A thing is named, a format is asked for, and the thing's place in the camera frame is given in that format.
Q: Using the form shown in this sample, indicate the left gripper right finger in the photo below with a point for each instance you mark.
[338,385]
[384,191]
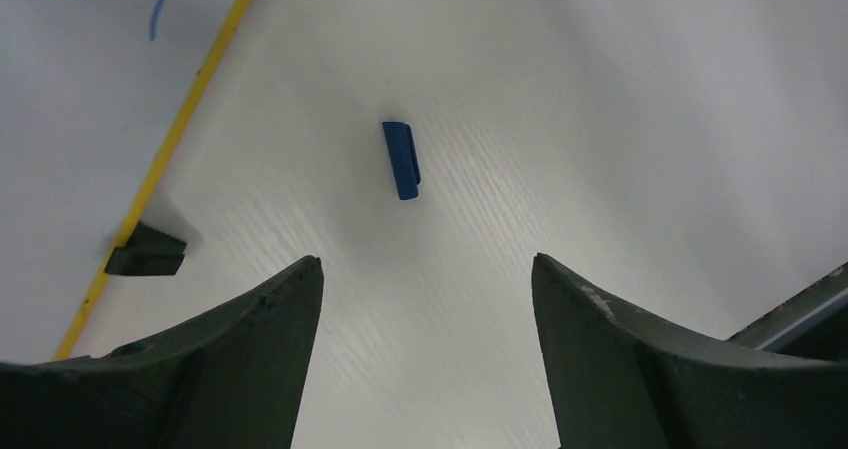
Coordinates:
[620,376]

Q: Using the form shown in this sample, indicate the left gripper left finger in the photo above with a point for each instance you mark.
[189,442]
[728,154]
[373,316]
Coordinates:
[231,377]

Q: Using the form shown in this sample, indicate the blue marker cap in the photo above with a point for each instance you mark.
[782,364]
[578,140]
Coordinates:
[403,158]

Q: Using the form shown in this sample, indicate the yellow framed whiteboard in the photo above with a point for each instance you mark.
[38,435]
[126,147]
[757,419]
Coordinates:
[95,97]

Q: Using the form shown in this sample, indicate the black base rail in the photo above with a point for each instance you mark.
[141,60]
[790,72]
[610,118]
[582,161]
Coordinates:
[811,324]

